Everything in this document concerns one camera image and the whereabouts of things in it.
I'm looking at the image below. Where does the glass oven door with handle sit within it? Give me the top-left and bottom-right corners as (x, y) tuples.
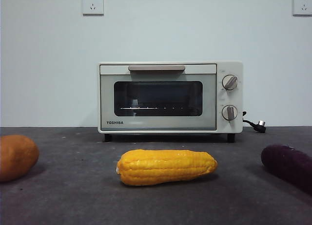
(99, 63), (217, 131)

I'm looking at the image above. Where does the purple eggplant with green stem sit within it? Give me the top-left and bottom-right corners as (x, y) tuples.
(260, 144), (312, 194)

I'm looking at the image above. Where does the beige oven knob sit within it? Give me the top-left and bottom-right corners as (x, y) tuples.
(221, 104), (238, 121)
(223, 75), (239, 91)

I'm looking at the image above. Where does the white Toshiba toaster oven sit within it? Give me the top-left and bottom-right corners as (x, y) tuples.
(97, 61), (244, 143)

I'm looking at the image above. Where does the yellow corn cob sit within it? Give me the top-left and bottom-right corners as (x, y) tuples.
(115, 149), (218, 187)

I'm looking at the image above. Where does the brown potato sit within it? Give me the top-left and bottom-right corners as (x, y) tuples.
(0, 134), (39, 182)

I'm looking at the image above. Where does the metal wire oven rack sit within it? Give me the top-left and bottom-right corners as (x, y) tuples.
(120, 105), (186, 111)

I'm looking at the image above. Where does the black power cable with plug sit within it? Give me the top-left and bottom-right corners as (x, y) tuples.
(242, 111), (267, 133)

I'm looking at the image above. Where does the white wall socket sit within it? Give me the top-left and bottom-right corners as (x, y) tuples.
(292, 0), (312, 17)
(82, 0), (105, 16)

